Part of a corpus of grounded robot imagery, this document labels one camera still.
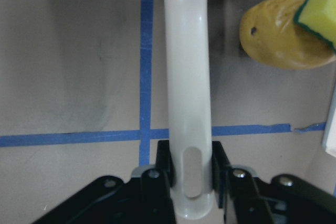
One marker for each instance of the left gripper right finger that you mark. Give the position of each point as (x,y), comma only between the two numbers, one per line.
(245,198)

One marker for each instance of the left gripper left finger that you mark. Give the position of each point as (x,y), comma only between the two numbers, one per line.
(145,198)

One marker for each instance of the yellow trash piece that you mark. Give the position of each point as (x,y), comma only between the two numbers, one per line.
(269,35)

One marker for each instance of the yellow green sponge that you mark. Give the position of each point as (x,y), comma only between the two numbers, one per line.
(318,18)

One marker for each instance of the beige hand brush black bristles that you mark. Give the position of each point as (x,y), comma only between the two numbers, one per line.
(189,100)

